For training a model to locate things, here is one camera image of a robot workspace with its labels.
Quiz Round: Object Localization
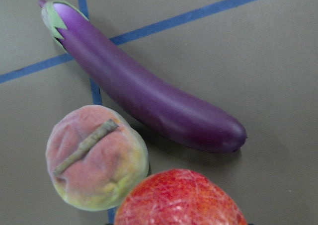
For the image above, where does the red pomegranate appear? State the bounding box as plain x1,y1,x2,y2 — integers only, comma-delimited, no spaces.
114,169,247,225

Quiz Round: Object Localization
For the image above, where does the purple eggplant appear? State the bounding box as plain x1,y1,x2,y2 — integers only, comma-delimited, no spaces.
38,0,247,153

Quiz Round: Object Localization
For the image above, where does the pink green peach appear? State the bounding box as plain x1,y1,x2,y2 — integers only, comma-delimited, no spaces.
45,105,149,211

